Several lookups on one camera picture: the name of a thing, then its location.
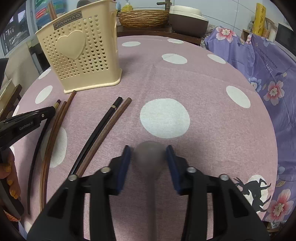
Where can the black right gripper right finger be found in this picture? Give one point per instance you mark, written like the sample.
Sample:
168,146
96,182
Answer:
233,216

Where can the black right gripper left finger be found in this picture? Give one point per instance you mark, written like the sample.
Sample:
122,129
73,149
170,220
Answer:
62,216

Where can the black chopstick gold band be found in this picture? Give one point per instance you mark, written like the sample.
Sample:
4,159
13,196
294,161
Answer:
36,151

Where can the brown wooden chopstick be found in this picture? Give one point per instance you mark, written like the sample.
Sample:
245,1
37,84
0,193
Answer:
52,11
46,162
102,137
69,101

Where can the steel spoon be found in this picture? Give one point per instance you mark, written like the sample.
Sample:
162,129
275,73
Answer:
150,158

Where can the person's left hand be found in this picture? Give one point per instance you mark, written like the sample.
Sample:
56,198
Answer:
8,172

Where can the wooden chair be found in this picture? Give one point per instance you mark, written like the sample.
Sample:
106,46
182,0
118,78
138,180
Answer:
10,94

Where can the beige plastic utensil holder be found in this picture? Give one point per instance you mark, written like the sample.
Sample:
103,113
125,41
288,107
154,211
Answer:
81,47

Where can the black chopstick thin band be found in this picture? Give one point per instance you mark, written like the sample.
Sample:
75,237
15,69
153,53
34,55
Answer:
95,135

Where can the pink polka dot tablecloth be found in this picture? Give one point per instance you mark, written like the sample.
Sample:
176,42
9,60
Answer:
182,95

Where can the purple floral cloth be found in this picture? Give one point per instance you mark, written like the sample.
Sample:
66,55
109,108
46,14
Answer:
272,73

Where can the yellow soap bottle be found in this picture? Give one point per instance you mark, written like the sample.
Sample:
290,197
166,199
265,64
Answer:
127,7

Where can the woven wicker basket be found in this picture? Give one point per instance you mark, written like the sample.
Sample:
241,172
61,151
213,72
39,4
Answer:
144,18

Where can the yellow roll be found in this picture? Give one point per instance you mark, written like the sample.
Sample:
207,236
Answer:
259,19

